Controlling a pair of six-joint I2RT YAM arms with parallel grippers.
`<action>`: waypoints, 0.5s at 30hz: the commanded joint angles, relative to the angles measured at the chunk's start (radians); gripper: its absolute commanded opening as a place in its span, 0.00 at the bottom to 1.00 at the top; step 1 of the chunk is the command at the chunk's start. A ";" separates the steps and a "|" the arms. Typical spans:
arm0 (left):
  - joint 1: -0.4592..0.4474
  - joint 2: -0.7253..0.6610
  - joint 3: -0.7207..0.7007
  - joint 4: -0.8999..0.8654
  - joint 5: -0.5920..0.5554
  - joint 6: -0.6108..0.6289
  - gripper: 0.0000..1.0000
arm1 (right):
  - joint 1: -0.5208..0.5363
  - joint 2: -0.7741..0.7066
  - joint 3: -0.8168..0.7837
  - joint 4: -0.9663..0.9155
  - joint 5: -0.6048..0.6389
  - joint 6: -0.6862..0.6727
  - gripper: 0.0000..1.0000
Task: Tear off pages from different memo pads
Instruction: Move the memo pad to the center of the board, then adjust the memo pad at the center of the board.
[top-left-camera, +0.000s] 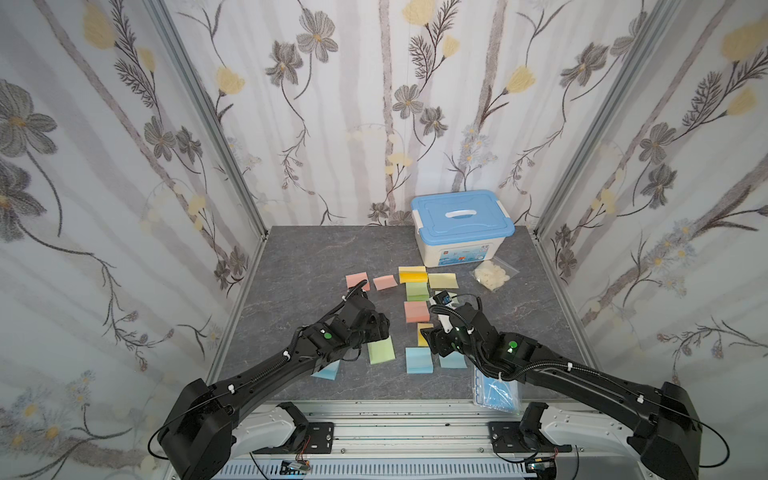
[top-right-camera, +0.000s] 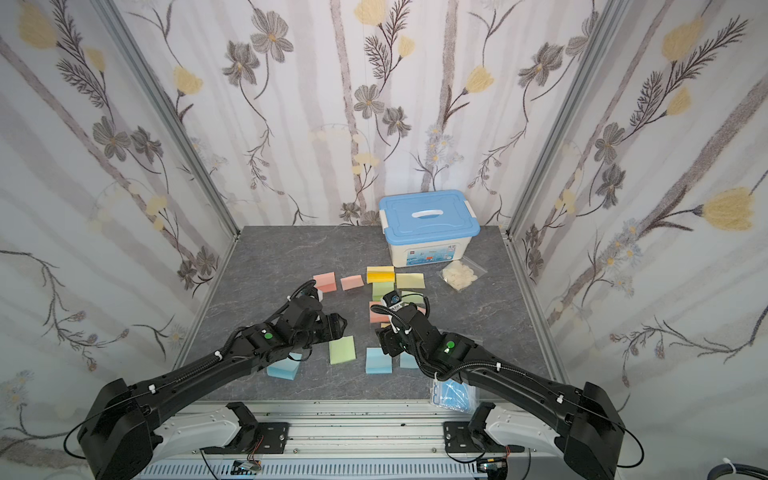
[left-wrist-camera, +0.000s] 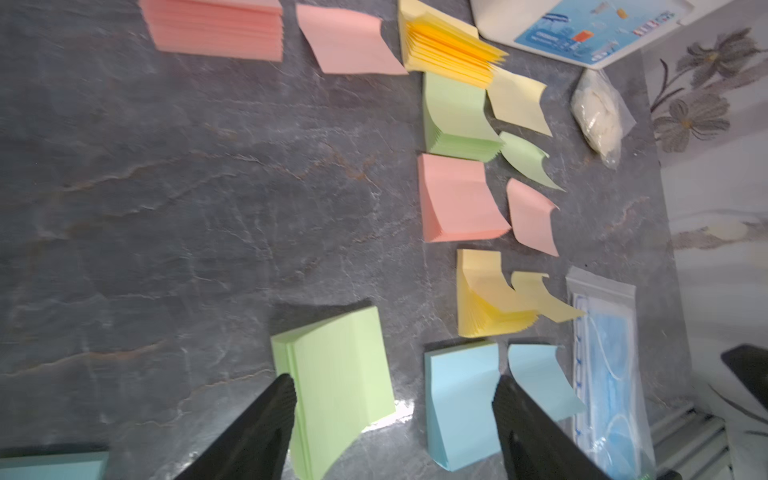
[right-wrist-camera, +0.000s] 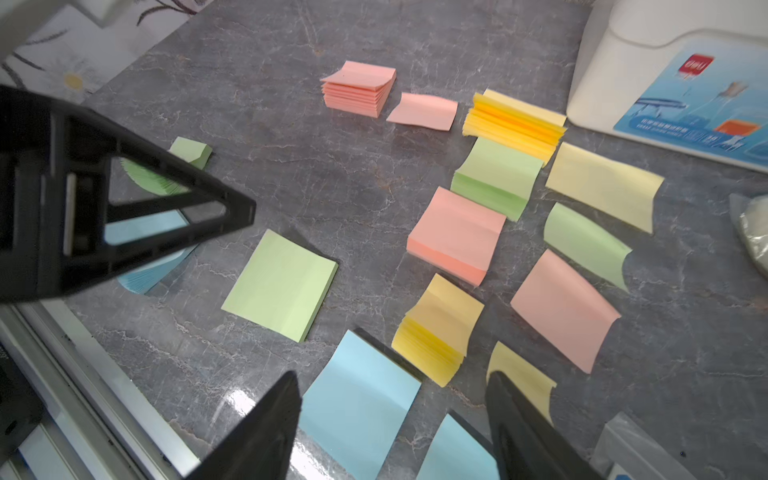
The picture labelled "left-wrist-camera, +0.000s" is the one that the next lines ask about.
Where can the torn green memo page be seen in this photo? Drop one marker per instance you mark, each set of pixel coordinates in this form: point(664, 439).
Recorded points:
point(526, 158)

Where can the torn yellow memo page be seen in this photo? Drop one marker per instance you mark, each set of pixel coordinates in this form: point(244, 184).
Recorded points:
point(515, 99)

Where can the blue memo pad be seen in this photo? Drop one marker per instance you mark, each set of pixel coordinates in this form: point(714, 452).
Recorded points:
point(85, 466)
point(460, 383)

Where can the yellow memo pad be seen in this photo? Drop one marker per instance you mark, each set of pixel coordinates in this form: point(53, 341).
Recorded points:
point(434, 42)
point(486, 304)

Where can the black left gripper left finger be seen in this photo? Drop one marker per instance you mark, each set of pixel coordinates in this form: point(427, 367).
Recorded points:
point(256, 444)

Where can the pink memo pad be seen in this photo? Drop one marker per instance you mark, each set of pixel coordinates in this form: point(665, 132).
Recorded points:
point(252, 30)
point(456, 202)

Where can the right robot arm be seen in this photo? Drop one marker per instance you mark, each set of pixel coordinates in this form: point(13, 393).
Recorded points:
point(749, 364)

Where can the white storage box blue lid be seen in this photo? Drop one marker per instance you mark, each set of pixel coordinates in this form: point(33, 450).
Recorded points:
point(588, 33)

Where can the torn blue memo page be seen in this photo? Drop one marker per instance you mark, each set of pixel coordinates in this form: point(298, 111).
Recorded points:
point(536, 369)

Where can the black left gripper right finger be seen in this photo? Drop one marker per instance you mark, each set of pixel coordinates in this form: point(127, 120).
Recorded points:
point(532, 444)

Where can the green memo pad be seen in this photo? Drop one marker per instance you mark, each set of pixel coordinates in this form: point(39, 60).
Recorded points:
point(343, 385)
point(455, 123)

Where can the bag of blue face masks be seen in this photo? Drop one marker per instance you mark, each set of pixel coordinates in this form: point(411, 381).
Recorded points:
point(613, 431)

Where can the torn pink memo page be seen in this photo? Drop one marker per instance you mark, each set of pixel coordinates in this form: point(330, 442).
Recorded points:
point(530, 214)

